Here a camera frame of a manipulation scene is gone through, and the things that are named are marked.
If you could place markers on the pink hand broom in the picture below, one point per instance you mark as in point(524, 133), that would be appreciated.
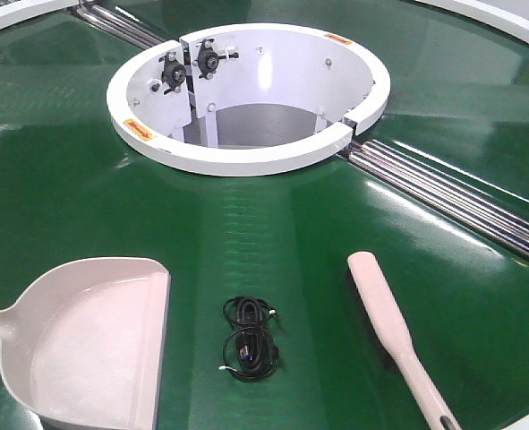
point(393, 333)

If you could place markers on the pink plastic dustpan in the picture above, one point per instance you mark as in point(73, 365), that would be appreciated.
point(82, 346)

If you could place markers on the upper left steel rollers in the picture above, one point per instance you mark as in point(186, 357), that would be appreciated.
point(121, 25)

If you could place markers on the white outer rim right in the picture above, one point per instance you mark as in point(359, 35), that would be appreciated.
point(499, 19)

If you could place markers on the white rim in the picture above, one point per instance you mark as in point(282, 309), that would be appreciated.
point(24, 10)
point(499, 19)

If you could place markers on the white outer rim left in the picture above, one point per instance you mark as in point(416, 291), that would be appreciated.
point(24, 10)

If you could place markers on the white central ring guard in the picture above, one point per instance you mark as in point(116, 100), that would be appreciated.
point(294, 97)

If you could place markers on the right black bearing mount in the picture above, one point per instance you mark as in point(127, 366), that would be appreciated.
point(208, 59)

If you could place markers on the black bearing mount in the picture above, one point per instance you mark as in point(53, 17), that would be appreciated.
point(173, 74)
point(208, 59)

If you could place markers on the left black bearing mount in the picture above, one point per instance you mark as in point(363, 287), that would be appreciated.
point(173, 74)

